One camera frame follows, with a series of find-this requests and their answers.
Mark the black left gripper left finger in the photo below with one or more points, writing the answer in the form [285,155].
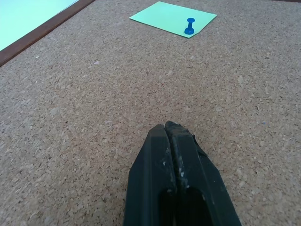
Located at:
[148,179]

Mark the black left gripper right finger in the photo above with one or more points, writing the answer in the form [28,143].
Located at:
[200,179]

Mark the green paper note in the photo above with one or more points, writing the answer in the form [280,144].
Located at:
[164,16]

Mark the cork board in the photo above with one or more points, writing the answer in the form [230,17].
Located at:
[94,94]

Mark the blue pushpin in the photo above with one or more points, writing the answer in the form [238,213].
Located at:
[189,26]

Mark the brown wooden board frame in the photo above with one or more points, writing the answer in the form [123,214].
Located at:
[40,30]

